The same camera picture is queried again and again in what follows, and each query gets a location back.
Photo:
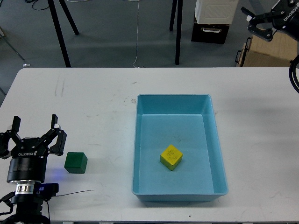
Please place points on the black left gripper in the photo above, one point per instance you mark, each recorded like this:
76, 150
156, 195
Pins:
29, 155

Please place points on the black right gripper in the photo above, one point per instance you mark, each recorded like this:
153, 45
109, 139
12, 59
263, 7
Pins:
287, 20

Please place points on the green wooden block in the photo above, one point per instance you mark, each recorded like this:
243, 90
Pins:
76, 162

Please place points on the yellow wooden block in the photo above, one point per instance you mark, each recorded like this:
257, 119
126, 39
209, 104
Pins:
171, 157

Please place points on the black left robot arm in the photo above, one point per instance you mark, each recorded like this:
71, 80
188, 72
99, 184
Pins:
26, 202

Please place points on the white appliance box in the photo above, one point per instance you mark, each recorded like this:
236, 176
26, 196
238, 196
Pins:
215, 11

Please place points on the light blue plastic box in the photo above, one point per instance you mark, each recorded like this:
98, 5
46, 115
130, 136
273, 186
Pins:
188, 123

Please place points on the black drawer cabinet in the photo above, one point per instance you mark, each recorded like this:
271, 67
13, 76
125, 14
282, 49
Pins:
209, 33

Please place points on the black stand legs right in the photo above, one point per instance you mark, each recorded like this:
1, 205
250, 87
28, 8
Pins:
176, 12

